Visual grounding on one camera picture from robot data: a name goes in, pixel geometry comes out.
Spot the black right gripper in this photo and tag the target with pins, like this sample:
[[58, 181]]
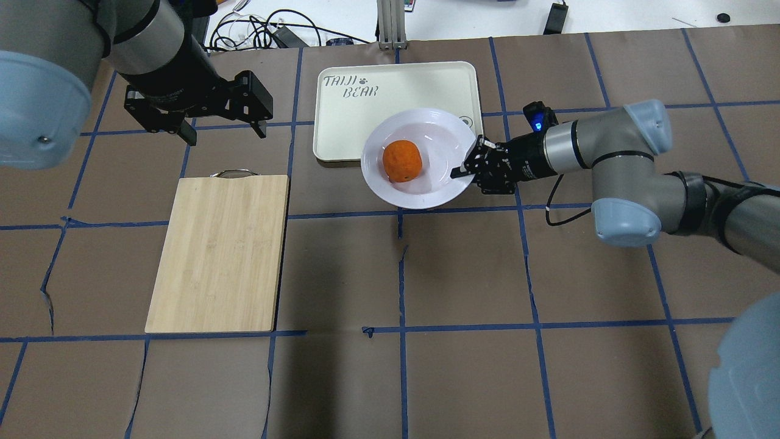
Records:
[[523, 158]]

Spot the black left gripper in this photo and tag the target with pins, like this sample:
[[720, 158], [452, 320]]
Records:
[[175, 72]]

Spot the white round plate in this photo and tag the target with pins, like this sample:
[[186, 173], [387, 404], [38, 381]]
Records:
[[443, 140]]

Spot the orange fruit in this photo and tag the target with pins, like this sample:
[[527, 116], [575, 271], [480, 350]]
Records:
[[402, 161]]

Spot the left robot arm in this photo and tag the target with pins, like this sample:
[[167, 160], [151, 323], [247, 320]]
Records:
[[50, 56]]

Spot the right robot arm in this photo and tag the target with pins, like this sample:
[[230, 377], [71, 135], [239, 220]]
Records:
[[634, 203]]

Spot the cream bear tray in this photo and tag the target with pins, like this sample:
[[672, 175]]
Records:
[[353, 100]]

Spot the black power adapter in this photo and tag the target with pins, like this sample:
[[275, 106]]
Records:
[[556, 19]]

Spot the bamboo cutting board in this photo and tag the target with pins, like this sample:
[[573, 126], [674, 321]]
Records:
[[220, 265]]

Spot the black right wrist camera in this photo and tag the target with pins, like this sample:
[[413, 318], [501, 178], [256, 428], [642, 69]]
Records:
[[539, 116]]

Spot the aluminium frame post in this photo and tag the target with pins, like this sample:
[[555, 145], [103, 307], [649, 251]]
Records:
[[391, 27]]

